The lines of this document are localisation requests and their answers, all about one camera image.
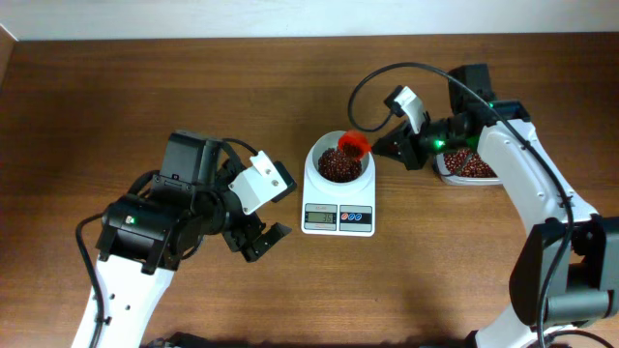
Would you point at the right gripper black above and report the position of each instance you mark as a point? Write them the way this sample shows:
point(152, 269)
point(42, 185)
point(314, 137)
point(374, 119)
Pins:
point(407, 151)

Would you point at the white digital kitchen scale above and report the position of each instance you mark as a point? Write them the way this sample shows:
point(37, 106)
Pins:
point(337, 210)

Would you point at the clear plastic bean container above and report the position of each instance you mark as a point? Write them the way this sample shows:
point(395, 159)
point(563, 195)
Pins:
point(440, 169)

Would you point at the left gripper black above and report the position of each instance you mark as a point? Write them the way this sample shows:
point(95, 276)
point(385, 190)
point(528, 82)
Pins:
point(239, 241)

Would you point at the orange measuring scoop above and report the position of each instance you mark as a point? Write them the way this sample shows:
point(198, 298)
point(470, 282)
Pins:
point(354, 144)

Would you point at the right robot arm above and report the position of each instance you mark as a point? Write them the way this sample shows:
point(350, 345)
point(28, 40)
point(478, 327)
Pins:
point(566, 276)

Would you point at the red adzuki beans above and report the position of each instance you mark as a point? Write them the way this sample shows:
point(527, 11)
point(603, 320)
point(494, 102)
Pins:
point(468, 164)

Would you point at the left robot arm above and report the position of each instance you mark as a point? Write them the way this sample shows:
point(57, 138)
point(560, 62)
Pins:
point(133, 248)

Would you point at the white round bowl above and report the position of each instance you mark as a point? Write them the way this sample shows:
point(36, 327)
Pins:
point(330, 140)

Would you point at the red beans in bowl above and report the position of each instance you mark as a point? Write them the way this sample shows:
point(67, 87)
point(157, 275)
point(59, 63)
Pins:
point(337, 167)

